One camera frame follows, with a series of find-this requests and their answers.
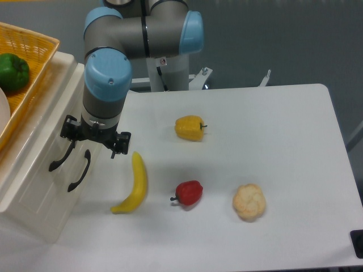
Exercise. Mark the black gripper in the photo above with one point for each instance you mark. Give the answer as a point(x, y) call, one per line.
point(75, 130)

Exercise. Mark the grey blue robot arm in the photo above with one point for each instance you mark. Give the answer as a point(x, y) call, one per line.
point(116, 33)

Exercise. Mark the white drawer cabinet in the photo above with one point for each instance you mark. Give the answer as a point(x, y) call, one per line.
point(59, 72)

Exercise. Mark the yellow banana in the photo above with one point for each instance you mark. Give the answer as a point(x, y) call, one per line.
point(140, 186)

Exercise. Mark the white plate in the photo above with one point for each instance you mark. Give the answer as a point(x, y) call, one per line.
point(5, 113)

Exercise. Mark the yellow bell pepper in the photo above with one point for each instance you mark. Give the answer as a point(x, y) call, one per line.
point(190, 128)

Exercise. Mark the green bell pepper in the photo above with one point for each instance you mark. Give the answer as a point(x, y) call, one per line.
point(14, 72)

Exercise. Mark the yellow wicker basket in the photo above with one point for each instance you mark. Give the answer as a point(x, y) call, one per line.
point(25, 57)

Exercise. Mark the red bell pepper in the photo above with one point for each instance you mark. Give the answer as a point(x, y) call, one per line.
point(188, 193)

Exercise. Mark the beige bread roll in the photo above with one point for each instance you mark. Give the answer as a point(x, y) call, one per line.
point(249, 202)

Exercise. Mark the black corner object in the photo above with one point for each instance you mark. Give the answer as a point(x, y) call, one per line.
point(357, 241)

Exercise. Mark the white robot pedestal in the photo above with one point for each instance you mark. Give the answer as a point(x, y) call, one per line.
point(195, 72)

